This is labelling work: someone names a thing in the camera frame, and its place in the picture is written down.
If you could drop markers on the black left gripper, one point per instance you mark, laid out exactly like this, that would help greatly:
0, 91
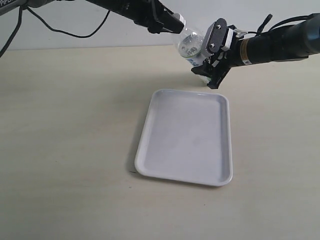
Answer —
149, 14

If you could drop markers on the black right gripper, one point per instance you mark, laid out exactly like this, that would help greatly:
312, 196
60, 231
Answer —
213, 66

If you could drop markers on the white bottle cap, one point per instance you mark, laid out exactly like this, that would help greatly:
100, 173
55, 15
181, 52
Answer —
180, 18

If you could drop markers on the clear Gatorade drink bottle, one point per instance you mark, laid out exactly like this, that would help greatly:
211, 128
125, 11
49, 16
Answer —
188, 44

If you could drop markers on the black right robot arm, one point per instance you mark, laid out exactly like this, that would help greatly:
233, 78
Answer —
292, 39

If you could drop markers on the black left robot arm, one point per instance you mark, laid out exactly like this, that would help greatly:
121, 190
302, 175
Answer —
9, 5

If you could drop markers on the white plastic tray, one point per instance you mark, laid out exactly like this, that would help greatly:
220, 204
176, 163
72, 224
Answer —
186, 137

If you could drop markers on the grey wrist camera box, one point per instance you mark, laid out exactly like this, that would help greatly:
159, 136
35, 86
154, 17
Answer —
215, 38

